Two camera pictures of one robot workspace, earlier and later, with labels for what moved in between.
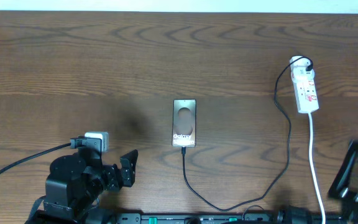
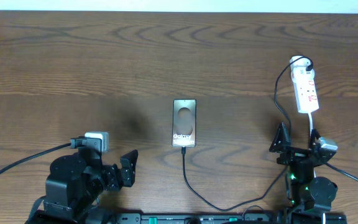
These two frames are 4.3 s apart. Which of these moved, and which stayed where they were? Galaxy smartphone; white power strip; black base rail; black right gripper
Moved: black right gripper
Stayed: Galaxy smartphone; white power strip; black base rail
